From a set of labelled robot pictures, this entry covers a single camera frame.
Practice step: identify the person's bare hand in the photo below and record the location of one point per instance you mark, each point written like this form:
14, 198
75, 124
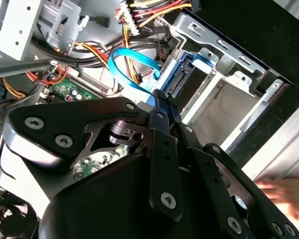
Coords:
289, 196

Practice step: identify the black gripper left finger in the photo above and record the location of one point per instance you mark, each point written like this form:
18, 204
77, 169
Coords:
89, 109

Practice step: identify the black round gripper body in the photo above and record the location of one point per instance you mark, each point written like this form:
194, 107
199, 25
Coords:
102, 199

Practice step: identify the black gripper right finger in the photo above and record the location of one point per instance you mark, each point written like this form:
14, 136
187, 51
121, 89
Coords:
209, 171

